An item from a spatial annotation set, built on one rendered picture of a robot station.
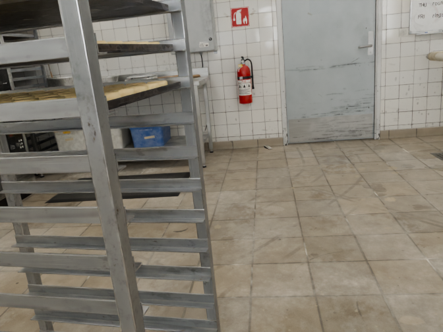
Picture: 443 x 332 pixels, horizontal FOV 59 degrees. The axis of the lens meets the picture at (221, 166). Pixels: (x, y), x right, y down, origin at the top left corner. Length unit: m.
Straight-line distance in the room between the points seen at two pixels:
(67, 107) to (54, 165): 0.10
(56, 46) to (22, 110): 0.12
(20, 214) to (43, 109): 0.20
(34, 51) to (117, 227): 0.30
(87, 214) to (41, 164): 0.11
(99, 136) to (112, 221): 0.14
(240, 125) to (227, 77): 0.58
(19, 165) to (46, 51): 0.20
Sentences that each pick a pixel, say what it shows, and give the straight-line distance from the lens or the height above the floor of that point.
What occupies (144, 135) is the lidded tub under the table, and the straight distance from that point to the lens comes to 4.25.
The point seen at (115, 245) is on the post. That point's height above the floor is 0.83.
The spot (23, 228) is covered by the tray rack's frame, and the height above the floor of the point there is 0.63.
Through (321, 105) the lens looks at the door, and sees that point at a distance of 4.73.
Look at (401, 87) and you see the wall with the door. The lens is 4.87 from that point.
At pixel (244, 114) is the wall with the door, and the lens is 4.67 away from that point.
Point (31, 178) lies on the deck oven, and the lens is 4.09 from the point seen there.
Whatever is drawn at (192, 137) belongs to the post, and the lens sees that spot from 1.03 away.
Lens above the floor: 1.11
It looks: 16 degrees down
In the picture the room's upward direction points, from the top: 5 degrees counter-clockwise
